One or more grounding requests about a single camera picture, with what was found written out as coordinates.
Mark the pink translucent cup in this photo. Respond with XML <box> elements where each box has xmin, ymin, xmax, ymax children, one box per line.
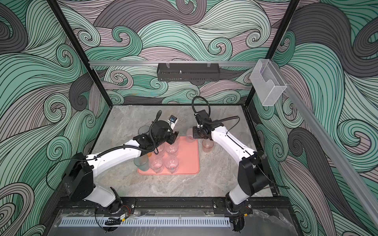
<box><xmin>202</xmin><ymin>139</ymin><xmax>214</xmax><ymax>152</ymax></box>

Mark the blue translucent cup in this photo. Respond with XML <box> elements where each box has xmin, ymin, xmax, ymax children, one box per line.
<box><xmin>138</xmin><ymin>125</ymin><xmax>150</xmax><ymax>135</ymax></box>

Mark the pink plastic tray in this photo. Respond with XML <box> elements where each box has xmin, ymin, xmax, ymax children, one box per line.
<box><xmin>137</xmin><ymin>136</ymin><xmax>200</xmax><ymax>175</ymax></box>

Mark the green translucent cup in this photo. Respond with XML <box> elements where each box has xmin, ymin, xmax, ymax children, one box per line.
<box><xmin>133</xmin><ymin>154</ymin><xmax>150</xmax><ymax>172</ymax></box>

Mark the clear faceted glass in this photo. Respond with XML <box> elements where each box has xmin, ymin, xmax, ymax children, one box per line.
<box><xmin>154</xmin><ymin>143</ymin><xmax>165</xmax><ymax>157</ymax></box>

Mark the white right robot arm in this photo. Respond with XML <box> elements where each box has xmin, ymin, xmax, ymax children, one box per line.
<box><xmin>191</xmin><ymin>96</ymin><xmax>289</xmax><ymax>214</ymax></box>

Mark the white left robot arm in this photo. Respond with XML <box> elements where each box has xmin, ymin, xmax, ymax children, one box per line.
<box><xmin>62</xmin><ymin>111</ymin><xmax>179</xmax><ymax>214</ymax></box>

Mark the grey translucent cup right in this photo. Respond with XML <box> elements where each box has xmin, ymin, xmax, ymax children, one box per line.
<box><xmin>238</xmin><ymin>132</ymin><xmax>252</xmax><ymax>146</ymax></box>

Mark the black perforated wall shelf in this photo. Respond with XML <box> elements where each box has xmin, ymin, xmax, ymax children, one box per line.
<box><xmin>157</xmin><ymin>64</ymin><xmax>221</xmax><ymax>82</ymax></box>

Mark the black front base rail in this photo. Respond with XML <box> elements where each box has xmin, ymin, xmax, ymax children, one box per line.
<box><xmin>58</xmin><ymin>196</ymin><xmax>291</xmax><ymax>210</ymax></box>

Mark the clear acrylic wall holder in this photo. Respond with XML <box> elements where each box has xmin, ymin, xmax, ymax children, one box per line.
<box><xmin>250</xmin><ymin>59</ymin><xmax>287</xmax><ymax>107</ymax></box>

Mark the aluminium back wall rail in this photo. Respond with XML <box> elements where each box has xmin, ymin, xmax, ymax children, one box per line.
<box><xmin>88</xmin><ymin>60</ymin><xmax>257</xmax><ymax>67</ymax></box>

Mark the aluminium wall rail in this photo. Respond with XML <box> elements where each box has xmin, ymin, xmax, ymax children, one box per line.
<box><xmin>88</xmin><ymin>60</ymin><xmax>257</xmax><ymax>67</ymax></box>
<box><xmin>269</xmin><ymin>61</ymin><xmax>378</xmax><ymax>226</ymax></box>

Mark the white slotted cable duct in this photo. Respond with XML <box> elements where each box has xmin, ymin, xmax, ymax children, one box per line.
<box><xmin>58</xmin><ymin>216</ymin><xmax>230</xmax><ymax>228</ymax></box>

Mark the aluminium right wall rail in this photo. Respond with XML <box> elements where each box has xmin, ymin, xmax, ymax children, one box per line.
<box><xmin>269</xmin><ymin>61</ymin><xmax>378</xmax><ymax>226</ymax></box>

